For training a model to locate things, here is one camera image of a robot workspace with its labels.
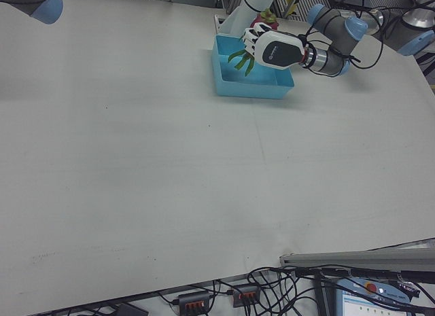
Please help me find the grey USB hub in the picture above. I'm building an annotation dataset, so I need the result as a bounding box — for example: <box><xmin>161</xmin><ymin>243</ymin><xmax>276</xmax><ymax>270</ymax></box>
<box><xmin>172</xmin><ymin>290</ymin><xmax>213</xmax><ymax>312</ymax></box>
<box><xmin>232</xmin><ymin>283</ymin><xmax>262</xmax><ymax>309</ymax></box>

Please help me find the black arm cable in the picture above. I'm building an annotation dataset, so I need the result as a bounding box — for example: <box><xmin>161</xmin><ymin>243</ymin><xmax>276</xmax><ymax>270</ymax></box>
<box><xmin>298</xmin><ymin>0</ymin><xmax>414</xmax><ymax>71</ymax></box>

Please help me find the black flat box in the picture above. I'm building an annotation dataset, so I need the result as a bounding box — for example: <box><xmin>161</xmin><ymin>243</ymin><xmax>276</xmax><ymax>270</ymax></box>
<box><xmin>114</xmin><ymin>302</ymin><xmax>149</xmax><ymax>316</ymax></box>

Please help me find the white camera stand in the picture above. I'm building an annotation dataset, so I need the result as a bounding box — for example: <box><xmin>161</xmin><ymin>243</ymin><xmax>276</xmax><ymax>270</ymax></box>
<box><xmin>213</xmin><ymin>0</ymin><xmax>279</xmax><ymax>37</ymax></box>

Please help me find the teach pendant with screen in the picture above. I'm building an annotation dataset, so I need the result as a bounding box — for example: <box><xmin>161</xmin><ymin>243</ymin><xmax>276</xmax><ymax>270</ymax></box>
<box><xmin>334</xmin><ymin>277</ymin><xmax>422</xmax><ymax>316</ymax></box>

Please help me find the aluminium profile rail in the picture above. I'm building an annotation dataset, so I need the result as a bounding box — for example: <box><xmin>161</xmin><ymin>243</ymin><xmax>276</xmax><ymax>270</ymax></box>
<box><xmin>279</xmin><ymin>239</ymin><xmax>435</xmax><ymax>273</ymax></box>

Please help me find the pink dragon fruit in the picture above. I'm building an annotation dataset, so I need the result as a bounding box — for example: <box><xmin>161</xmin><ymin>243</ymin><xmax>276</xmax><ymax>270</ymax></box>
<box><xmin>227</xmin><ymin>8</ymin><xmax>279</xmax><ymax>75</ymax></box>

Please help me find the yellow black post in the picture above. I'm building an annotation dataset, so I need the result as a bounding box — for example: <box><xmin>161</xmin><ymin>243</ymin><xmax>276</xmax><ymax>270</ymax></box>
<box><xmin>283</xmin><ymin>0</ymin><xmax>303</xmax><ymax>18</ymax></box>

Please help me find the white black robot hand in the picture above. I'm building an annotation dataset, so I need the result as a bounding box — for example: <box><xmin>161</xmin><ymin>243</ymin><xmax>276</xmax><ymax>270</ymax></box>
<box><xmin>241</xmin><ymin>26</ymin><xmax>307</xmax><ymax>71</ymax></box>

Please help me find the light blue plastic bin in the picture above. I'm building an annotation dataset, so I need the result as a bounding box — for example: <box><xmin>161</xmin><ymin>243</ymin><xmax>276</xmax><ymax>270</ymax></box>
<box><xmin>211</xmin><ymin>35</ymin><xmax>295</xmax><ymax>101</ymax></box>

